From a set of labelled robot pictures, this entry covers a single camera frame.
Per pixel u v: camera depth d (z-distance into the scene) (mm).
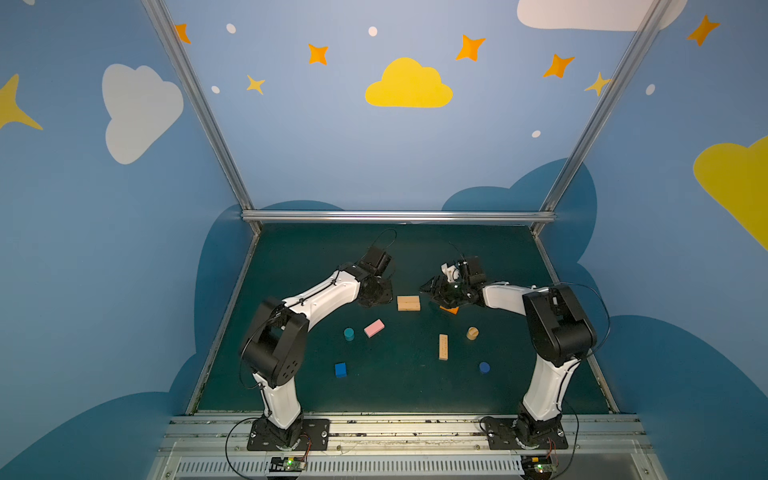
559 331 514
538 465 715
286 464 706
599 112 869
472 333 905
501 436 744
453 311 974
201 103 840
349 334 900
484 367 860
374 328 931
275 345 473
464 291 782
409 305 984
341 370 836
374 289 689
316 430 750
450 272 932
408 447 733
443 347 886
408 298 982
